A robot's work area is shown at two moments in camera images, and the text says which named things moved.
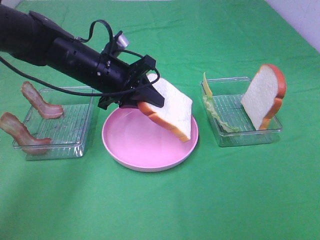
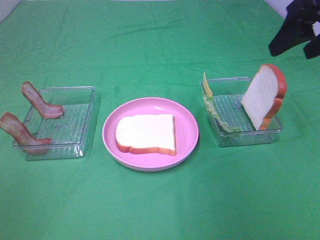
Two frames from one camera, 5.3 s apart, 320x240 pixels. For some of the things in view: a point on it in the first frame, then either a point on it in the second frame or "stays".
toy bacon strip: x=45 y=110 stays
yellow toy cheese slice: x=208 y=91 stays
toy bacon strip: x=10 y=124 stays
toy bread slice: x=175 y=115 → x=146 y=134
